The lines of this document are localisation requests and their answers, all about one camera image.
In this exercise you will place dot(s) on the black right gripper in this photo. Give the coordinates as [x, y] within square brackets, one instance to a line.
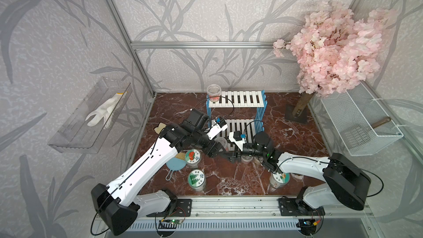
[232, 158]

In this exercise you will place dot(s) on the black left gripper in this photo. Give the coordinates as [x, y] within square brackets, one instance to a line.
[213, 153]

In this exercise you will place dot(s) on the clear plastic seed container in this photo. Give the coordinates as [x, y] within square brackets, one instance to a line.
[246, 159]

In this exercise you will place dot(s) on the clear container red seed packet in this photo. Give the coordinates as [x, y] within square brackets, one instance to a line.
[214, 93]

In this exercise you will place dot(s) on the clear lidded seed container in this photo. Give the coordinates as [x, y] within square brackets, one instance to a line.
[223, 142]

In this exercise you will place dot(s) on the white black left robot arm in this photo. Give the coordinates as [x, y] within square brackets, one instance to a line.
[118, 204]

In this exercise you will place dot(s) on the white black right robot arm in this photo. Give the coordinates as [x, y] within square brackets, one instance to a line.
[342, 181]

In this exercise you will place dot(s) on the blue and white wooden shelf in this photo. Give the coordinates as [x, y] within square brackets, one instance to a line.
[241, 99]

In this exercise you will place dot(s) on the red strawberry label jar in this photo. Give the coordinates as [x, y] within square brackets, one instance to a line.
[193, 158]

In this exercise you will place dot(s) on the green tree label jar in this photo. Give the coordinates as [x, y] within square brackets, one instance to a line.
[197, 180]

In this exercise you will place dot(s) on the flower label jar right front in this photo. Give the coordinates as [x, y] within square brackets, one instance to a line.
[278, 180]

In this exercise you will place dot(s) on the black and yellow work glove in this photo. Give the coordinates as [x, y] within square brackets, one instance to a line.
[159, 128]

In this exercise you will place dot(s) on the white glove in tray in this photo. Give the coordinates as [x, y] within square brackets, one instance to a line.
[104, 112]

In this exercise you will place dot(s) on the pink blossom artificial tree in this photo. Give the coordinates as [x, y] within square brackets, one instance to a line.
[335, 53]

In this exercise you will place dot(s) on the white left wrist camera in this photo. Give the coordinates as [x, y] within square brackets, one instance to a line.
[218, 126]

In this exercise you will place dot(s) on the aluminium front rail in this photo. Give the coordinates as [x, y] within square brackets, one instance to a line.
[257, 207]

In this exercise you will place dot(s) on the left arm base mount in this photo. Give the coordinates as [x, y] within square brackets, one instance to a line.
[177, 207]

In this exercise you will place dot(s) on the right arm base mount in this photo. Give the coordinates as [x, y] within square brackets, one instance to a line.
[296, 207]

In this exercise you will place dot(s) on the white wire mesh basket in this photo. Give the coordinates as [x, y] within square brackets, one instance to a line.
[352, 113]

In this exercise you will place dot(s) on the wooden handled brush in basket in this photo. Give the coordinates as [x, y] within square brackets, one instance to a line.
[381, 122]

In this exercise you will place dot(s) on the clear acrylic wall tray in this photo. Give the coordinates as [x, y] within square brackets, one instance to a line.
[87, 128]

